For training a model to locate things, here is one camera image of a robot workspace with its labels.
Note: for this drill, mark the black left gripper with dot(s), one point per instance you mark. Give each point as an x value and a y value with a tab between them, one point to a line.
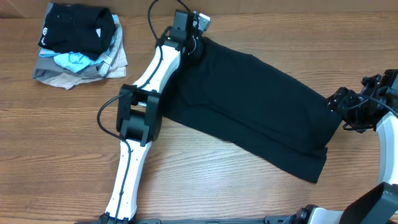
198	50

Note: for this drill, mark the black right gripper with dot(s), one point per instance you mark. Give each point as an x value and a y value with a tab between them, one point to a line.
337	102

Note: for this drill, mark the black t-shirt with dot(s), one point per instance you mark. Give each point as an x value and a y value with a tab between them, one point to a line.
238	98

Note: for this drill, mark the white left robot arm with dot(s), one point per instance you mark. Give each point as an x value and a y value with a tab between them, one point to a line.
138	119

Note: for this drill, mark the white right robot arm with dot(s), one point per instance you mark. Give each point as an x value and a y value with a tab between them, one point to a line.
380	203

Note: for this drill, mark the beige folded garment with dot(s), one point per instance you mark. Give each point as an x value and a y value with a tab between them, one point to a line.
113	65

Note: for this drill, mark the black folded shirt on pile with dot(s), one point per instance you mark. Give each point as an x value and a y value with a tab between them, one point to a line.
79	29

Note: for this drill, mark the light blue folded garment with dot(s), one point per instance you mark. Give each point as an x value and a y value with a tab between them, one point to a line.
72	61

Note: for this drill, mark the grey folded garment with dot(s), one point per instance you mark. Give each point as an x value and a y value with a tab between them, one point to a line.
46	69

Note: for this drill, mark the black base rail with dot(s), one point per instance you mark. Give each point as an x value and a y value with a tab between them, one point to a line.
310	214

